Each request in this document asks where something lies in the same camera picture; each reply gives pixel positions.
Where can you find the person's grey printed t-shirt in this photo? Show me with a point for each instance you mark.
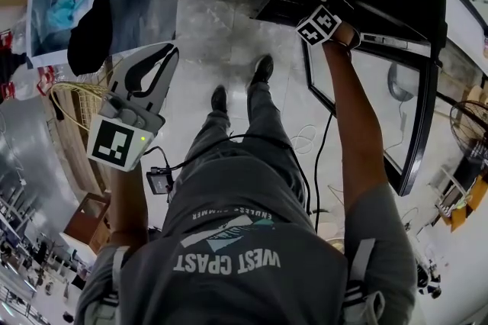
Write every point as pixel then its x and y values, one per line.
pixel 236 270

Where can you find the small black screen device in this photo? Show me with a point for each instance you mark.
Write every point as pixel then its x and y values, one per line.
pixel 159 181

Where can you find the stack of wooden boards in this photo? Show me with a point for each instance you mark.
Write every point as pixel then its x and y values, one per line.
pixel 72 155

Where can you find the person's left black shoe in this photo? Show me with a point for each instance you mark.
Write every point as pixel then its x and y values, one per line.
pixel 219 100

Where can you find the person's left forearm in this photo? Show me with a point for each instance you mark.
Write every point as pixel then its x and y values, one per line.
pixel 127 205

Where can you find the black cabinet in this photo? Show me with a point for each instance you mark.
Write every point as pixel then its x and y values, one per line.
pixel 381 10

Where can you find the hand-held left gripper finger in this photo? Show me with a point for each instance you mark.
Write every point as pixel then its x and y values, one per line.
pixel 124 77
pixel 165 85

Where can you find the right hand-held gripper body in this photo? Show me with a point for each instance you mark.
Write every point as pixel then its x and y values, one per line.
pixel 319 26

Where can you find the person's black shoe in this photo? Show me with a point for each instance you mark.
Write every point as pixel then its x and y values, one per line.
pixel 219 100
pixel 261 71

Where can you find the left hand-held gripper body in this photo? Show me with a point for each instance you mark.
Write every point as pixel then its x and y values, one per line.
pixel 114 140

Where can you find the person's right black shoe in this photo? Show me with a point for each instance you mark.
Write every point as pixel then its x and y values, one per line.
pixel 261 71

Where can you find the black floor fan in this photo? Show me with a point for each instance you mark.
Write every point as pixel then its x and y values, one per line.
pixel 470 129

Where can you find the person's grey trousers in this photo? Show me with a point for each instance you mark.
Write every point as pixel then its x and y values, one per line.
pixel 259 125

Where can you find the person's right forearm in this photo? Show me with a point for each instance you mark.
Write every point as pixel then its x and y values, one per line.
pixel 358 117

